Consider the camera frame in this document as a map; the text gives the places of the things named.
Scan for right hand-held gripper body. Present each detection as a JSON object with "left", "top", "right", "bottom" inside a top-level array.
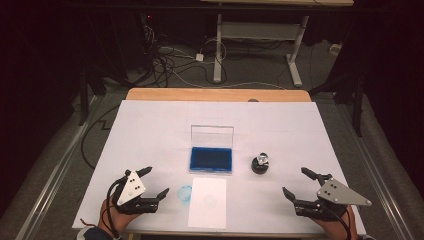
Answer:
[{"left": 293, "top": 172, "right": 373, "bottom": 222}]

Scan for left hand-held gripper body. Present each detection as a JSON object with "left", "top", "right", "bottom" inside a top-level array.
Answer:
[{"left": 112, "top": 169, "right": 160, "bottom": 215}]

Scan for black round stamp cap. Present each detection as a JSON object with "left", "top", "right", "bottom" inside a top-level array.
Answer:
[{"left": 250, "top": 159, "right": 270, "bottom": 175}]

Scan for black stamp with clear knob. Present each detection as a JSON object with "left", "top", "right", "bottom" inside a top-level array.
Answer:
[{"left": 250, "top": 152, "right": 270, "bottom": 175}]

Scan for blue ink pad box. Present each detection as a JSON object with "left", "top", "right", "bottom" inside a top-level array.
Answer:
[{"left": 188, "top": 124, "right": 235, "bottom": 175}]

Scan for person's left hand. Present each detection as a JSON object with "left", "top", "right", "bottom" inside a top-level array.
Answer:
[{"left": 98, "top": 196, "right": 141, "bottom": 239}]

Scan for person's right hand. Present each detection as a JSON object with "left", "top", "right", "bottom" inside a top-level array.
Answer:
[{"left": 313, "top": 204, "right": 359, "bottom": 240}]

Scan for large white table cover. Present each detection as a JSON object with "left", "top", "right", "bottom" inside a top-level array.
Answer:
[{"left": 71, "top": 99, "right": 367, "bottom": 236}]

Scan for white paper sheet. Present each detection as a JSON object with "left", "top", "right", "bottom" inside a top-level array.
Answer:
[{"left": 187, "top": 177, "right": 228, "bottom": 230}]

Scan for black metal stand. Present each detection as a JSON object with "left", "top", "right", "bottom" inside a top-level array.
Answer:
[
  {"left": 309, "top": 66, "right": 366, "bottom": 138},
  {"left": 78, "top": 64, "right": 101, "bottom": 127}
]

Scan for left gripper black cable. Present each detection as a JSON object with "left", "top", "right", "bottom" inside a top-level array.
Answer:
[{"left": 105, "top": 175, "right": 129, "bottom": 240}]

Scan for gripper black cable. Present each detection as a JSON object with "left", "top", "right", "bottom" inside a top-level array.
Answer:
[
  {"left": 105, "top": 175, "right": 129, "bottom": 240},
  {"left": 324, "top": 204, "right": 353, "bottom": 240}
]

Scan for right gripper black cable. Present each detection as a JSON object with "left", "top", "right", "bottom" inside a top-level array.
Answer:
[{"left": 324, "top": 204, "right": 353, "bottom": 240}]

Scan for aluminium rail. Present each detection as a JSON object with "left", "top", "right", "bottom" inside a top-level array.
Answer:
[
  {"left": 333, "top": 103, "right": 414, "bottom": 240},
  {"left": 14, "top": 94, "right": 101, "bottom": 240}
]

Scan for black floor cable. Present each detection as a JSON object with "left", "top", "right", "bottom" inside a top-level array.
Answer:
[{"left": 80, "top": 104, "right": 121, "bottom": 169}]

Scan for tangle of black floor cables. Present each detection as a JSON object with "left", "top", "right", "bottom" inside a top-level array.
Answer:
[{"left": 143, "top": 23, "right": 231, "bottom": 89}]

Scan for white floor cable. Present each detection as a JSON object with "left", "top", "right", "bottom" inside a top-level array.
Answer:
[{"left": 158, "top": 46, "right": 288, "bottom": 91}]

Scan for white desk frame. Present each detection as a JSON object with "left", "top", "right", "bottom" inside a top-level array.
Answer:
[{"left": 199, "top": 0, "right": 355, "bottom": 88}]

